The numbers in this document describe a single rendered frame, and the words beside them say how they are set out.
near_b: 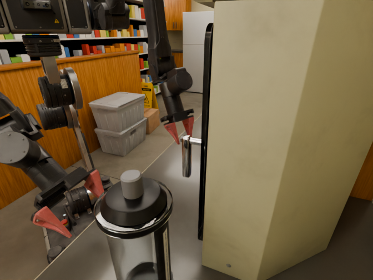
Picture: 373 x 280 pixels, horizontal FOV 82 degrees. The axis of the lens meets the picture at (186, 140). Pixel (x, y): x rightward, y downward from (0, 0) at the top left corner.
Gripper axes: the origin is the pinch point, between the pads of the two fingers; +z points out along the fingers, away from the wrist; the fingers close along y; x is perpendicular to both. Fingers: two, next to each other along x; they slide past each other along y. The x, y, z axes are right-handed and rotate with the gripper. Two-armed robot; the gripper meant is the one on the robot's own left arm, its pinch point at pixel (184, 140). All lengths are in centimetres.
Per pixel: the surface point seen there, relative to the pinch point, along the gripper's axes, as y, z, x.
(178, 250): -15.8, 22.3, -20.4
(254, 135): -5.1, 0.0, -43.3
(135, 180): -21.5, 1.0, -39.3
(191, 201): -6.3, 17.3, -8.6
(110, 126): -14, -31, 200
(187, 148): -10.3, 0.0, -30.2
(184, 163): -11.0, 2.9, -28.3
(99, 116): -23, -45, 202
